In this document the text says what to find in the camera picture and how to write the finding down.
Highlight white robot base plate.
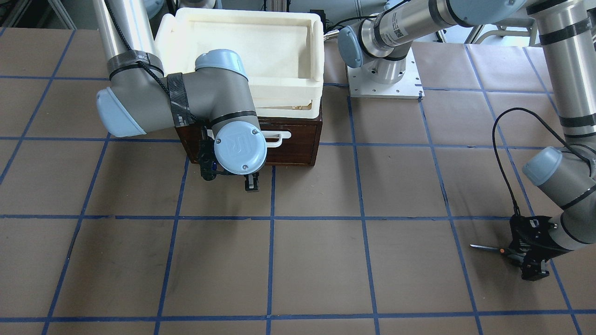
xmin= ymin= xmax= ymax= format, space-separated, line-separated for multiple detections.
xmin=346 ymin=49 xmax=425 ymax=99

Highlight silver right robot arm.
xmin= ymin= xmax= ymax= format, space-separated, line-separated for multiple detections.
xmin=93 ymin=0 xmax=267 ymax=192

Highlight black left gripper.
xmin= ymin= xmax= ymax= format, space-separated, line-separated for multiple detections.
xmin=509 ymin=214 xmax=566 ymax=281

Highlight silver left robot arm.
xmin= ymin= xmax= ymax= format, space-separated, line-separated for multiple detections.
xmin=337 ymin=0 xmax=595 ymax=281

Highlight grey orange scissors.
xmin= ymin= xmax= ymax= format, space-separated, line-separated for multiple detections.
xmin=470 ymin=244 xmax=525 ymax=262

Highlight white drawer handle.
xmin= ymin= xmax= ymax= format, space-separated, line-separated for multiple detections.
xmin=207 ymin=127 xmax=291 ymax=152

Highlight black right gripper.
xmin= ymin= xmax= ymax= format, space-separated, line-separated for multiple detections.
xmin=197 ymin=122 xmax=259 ymax=192

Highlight dark wooden drawer box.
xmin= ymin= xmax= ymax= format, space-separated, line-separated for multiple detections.
xmin=176 ymin=112 xmax=322 ymax=166

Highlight white foam tray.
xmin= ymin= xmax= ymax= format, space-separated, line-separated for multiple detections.
xmin=155 ymin=8 xmax=325 ymax=119

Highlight white chair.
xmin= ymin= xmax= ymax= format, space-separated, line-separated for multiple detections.
xmin=464 ymin=18 xmax=538 ymax=47

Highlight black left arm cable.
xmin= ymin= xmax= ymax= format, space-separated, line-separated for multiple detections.
xmin=492 ymin=107 xmax=596 ymax=219

